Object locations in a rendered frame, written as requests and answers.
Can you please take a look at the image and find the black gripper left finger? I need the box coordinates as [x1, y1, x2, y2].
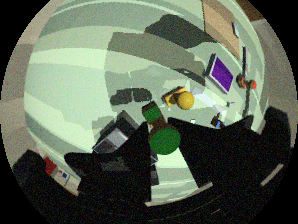
[64, 121, 152, 202]

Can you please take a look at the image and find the yellow rubber stamp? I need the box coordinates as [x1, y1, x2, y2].
[162, 87, 194, 109]

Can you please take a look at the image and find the red-knobbed stamp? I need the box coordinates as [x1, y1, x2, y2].
[235, 75, 257, 89]

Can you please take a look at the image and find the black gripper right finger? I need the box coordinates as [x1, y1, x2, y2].
[168, 115, 254, 188]

